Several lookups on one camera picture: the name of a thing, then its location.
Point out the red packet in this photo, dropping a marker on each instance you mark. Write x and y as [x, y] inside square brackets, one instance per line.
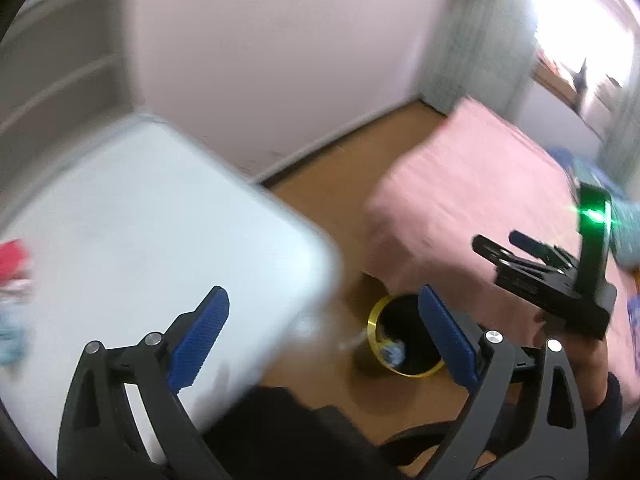
[12, 260]

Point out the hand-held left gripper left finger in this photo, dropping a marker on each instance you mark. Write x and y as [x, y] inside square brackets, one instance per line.
[200, 340]

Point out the person's right forearm dark sleeve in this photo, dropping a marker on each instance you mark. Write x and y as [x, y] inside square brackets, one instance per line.
[607, 410]

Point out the bed with pink blanket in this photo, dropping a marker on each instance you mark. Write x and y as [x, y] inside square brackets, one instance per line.
[475, 175]

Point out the bright window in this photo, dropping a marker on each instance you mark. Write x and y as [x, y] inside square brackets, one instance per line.
[575, 20]

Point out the person's right hand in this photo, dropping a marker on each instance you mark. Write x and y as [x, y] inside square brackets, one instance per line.
[587, 370]

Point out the black trash bin gold rim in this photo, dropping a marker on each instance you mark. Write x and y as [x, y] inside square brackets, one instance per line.
[407, 317]

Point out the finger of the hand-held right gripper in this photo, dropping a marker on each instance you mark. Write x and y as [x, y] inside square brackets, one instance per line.
[500, 252]
[527, 241]

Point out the white desk hutch shelf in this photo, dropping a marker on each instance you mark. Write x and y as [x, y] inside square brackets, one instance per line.
[55, 80]

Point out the teal crumpled wrapper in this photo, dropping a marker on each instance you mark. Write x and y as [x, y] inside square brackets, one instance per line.
[12, 335]

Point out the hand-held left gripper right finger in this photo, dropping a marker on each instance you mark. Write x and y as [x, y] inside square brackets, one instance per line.
[447, 340]

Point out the grey curtain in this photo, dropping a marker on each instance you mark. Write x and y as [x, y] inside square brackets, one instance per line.
[470, 35]

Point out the crumpled blue white wrapper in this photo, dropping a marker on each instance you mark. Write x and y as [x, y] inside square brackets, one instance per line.
[392, 351]

